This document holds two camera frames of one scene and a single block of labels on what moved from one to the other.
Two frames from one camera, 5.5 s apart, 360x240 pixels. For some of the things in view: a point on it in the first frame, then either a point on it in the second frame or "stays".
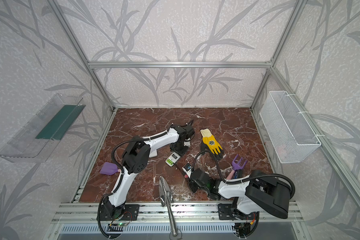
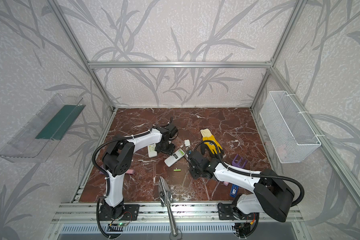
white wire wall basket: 291,137 stays
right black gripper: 193,178 -> 193,159
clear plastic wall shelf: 38,141 stays
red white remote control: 172,159 stays
